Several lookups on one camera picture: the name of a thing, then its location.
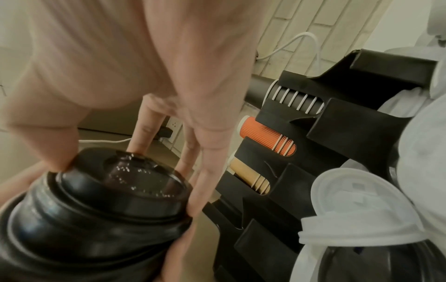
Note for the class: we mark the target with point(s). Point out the black cup lid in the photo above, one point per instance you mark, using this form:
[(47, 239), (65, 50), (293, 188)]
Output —
[(136, 181)]

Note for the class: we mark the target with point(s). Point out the stack of black lids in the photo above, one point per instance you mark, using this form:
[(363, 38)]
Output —
[(80, 236)]

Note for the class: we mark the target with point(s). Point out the black cup dispenser rack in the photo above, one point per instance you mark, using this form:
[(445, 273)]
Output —
[(348, 132)]

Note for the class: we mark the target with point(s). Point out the stack of tan paper cups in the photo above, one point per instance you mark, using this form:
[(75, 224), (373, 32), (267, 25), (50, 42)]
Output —
[(249, 175)]

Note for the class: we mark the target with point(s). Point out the white plastic bag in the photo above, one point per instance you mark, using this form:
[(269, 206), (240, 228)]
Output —
[(406, 100)]

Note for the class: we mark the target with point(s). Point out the stack of black paper cups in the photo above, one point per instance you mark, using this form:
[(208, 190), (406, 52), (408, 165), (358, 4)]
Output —
[(296, 97)]

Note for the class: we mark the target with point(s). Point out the person's right hand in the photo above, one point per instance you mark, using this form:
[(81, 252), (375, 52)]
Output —
[(115, 55)]

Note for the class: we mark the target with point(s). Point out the bagged stack of white lids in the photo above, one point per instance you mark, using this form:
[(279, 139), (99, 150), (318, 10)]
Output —
[(423, 154)]

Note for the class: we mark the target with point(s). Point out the stack of orange paper cups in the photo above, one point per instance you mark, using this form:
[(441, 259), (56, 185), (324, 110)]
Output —
[(264, 135)]

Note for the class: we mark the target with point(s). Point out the white wall outlet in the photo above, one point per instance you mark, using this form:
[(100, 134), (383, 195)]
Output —
[(174, 129)]

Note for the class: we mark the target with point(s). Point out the black plug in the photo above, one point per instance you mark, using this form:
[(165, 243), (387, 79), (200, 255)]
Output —
[(166, 132)]

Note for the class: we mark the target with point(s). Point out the wrapped stack of dark lids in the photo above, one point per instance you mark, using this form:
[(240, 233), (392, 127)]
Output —
[(379, 261)]

